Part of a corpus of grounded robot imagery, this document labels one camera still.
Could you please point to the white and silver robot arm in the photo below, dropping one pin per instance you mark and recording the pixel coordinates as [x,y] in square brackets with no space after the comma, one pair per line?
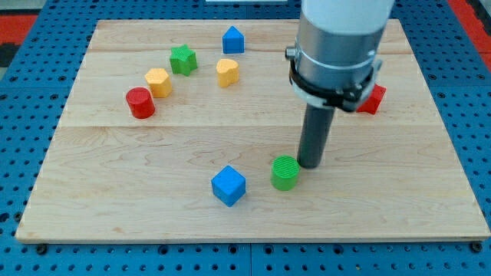
[333,62]

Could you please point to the blue triangle block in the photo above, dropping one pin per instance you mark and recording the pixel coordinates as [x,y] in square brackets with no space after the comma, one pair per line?
[233,41]

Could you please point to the green star block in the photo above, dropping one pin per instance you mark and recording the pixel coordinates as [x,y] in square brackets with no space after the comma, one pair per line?
[183,60]

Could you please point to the red star block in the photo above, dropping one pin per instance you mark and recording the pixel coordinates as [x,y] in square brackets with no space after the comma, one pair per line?
[372,104]

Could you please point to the green cylinder block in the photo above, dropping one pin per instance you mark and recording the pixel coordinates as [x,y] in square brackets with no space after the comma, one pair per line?
[284,173]

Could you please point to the blue cube block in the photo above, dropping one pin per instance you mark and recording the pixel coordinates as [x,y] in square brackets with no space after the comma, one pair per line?
[228,185]

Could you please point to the yellow heart block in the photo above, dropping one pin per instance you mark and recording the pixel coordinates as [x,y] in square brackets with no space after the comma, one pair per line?
[227,72]

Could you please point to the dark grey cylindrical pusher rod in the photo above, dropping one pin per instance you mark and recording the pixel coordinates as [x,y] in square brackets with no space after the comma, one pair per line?
[315,130]

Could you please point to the light wooden board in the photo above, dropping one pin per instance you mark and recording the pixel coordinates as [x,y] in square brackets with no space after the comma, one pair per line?
[110,178]

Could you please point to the yellow hexagon block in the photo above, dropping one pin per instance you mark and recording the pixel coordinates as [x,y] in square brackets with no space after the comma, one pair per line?
[159,82]

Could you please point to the red cylinder block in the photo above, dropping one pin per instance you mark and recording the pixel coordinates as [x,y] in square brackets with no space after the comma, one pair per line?
[140,102]

